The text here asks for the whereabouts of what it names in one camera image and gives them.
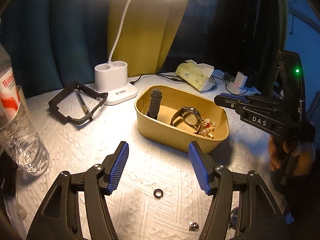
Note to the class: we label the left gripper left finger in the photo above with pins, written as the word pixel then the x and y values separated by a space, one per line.
pixel 113 168

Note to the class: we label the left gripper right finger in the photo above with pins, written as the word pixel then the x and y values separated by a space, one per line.
pixel 203 166

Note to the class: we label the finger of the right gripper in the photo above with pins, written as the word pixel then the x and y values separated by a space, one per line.
pixel 235 102

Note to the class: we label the gold strap wristwatch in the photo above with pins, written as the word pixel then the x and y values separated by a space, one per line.
pixel 190 115

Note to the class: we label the keychain with round pendant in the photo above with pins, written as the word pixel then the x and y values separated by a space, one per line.
pixel 234 218

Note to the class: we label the black strap wristwatch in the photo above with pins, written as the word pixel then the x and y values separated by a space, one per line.
pixel 155 102

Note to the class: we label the right hand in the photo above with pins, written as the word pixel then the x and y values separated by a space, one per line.
pixel 279 154

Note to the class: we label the white charger adapter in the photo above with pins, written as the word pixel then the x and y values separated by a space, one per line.
pixel 238 85

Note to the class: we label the tissue pack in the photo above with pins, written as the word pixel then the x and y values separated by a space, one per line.
pixel 198 75

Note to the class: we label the tan paper tray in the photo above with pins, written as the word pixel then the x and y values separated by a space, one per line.
pixel 180 134

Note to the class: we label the small silver earring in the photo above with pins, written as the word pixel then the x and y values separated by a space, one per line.
pixel 193 226

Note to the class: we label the dark pen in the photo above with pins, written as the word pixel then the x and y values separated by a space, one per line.
pixel 84 108

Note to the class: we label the white desk lamp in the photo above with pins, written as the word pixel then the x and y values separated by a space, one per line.
pixel 116 16

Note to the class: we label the clear plastic water bottle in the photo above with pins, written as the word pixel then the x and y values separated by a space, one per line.
pixel 18 136

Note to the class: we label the yellow chair back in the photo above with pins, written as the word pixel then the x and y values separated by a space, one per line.
pixel 148 32

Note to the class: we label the black rectangular frame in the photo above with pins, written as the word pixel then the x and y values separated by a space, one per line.
pixel 66 107

